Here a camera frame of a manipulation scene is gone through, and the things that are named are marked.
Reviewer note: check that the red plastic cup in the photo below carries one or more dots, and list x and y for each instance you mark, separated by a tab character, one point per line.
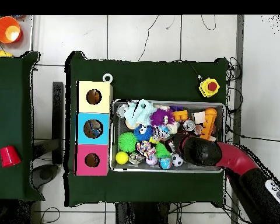
9	156

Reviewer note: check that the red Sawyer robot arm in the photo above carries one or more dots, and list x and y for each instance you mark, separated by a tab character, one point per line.
235	161

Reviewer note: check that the green spiky ball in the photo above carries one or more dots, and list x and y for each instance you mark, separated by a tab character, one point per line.
162	150
127	142

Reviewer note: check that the purple spiky ball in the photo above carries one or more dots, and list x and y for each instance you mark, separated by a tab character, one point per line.
161	116

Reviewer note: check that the wooden three-hole box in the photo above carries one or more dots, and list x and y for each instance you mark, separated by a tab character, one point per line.
93	109

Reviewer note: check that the mint green cloth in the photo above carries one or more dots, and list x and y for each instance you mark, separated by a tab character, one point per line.
140	113

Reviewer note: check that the dark green table cloth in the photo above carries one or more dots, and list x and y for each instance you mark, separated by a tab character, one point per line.
154	81
9	105

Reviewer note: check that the silver drink can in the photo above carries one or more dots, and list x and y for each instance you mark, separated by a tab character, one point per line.
189	125

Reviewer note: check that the clear plastic bottle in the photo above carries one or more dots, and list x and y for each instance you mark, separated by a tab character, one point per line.
162	131

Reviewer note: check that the orange plastic cup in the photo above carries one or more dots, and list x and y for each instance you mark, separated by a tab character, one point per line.
1	29

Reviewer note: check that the long orange toy brick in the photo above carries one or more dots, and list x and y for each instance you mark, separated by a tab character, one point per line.
208	123

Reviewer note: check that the small soccer ball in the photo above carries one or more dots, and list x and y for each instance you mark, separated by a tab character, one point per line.
177	160

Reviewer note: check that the yellow green plastic toy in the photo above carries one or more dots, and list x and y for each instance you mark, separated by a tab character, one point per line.
2	53

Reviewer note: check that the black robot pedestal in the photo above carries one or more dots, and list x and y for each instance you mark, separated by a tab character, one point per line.
142	214

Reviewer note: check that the yellow ball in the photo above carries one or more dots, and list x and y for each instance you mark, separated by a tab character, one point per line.
122	157

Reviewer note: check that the yellow emergency stop button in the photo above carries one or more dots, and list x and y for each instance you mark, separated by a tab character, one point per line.
208	87

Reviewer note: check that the black stand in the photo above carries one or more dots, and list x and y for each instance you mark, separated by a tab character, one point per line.
58	121

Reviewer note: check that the blue globe ball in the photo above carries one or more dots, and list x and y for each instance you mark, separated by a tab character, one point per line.
165	162

